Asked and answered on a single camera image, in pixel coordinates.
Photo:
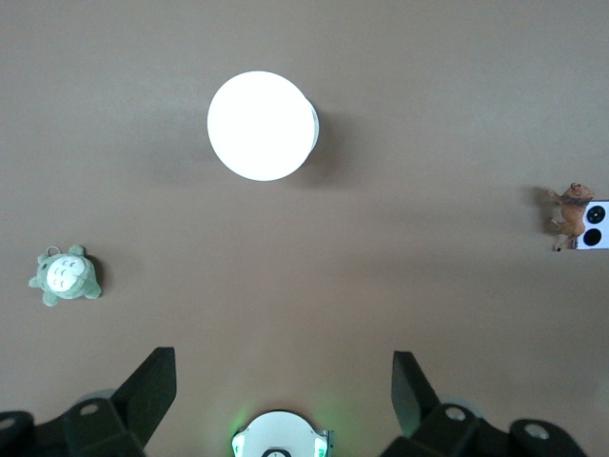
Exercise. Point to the white round lid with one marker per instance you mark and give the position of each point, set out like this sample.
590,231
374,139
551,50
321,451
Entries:
259,126

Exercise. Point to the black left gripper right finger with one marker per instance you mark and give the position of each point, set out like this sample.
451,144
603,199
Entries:
423,419

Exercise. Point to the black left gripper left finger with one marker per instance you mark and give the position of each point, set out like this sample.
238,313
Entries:
138,404

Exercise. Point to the brown lion statue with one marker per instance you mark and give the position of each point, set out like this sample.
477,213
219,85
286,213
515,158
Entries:
571,214

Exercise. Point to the white round box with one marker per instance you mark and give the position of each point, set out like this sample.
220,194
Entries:
315,128

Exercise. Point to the grey green totoro plush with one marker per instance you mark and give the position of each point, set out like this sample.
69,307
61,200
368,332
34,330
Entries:
66,276

